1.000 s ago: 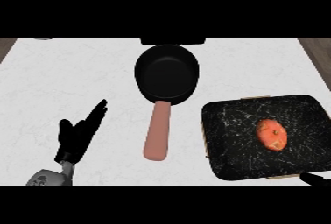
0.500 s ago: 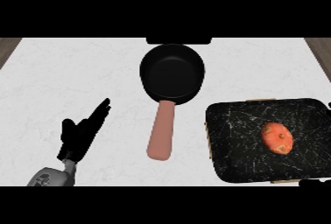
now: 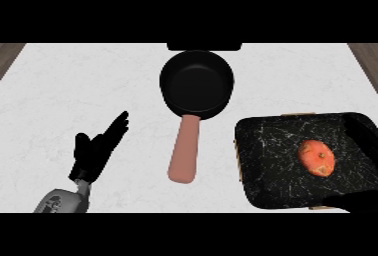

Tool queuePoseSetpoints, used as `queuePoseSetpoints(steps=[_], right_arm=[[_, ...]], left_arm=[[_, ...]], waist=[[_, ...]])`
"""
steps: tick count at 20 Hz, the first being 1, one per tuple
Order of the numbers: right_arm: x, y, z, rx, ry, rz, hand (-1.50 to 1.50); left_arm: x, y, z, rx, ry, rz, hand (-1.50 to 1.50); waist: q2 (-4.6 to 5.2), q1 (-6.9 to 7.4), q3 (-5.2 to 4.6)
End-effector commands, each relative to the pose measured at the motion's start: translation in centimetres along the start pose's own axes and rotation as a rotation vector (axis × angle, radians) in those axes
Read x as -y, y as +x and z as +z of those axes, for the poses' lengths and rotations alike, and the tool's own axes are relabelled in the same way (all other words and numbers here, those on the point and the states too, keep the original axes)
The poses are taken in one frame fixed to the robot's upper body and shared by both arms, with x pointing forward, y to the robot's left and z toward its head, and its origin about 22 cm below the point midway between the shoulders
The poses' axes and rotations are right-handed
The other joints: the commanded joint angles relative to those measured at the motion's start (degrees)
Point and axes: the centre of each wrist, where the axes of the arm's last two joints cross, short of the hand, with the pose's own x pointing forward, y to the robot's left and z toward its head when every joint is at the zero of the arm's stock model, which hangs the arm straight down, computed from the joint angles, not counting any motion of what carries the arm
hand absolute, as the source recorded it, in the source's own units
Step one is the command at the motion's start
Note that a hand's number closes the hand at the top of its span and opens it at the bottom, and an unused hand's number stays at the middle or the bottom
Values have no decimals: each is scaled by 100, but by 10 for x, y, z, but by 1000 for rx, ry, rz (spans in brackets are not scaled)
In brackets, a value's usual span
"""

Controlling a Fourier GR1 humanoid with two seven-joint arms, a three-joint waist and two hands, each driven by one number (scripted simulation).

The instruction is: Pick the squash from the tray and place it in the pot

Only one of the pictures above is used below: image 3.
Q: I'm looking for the black appliance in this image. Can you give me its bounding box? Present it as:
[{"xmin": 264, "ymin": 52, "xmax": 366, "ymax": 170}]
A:
[{"xmin": 165, "ymin": 42, "xmax": 243, "ymax": 52}]

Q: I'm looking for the black pan with pink handle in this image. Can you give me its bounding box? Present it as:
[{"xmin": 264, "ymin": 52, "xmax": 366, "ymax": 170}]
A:
[{"xmin": 158, "ymin": 49, "xmax": 236, "ymax": 185}]

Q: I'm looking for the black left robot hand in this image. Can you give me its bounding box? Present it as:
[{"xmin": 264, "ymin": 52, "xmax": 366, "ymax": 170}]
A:
[{"xmin": 66, "ymin": 110, "xmax": 131, "ymax": 185}]

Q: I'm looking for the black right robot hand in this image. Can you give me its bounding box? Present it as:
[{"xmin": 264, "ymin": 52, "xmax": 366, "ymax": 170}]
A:
[{"xmin": 320, "ymin": 112, "xmax": 378, "ymax": 214}]

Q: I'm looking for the black marble tray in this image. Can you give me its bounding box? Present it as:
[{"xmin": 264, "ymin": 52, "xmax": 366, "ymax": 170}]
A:
[{"xmin": 232, "ymin": 112, "xmax": 378, "ymax": 211}]

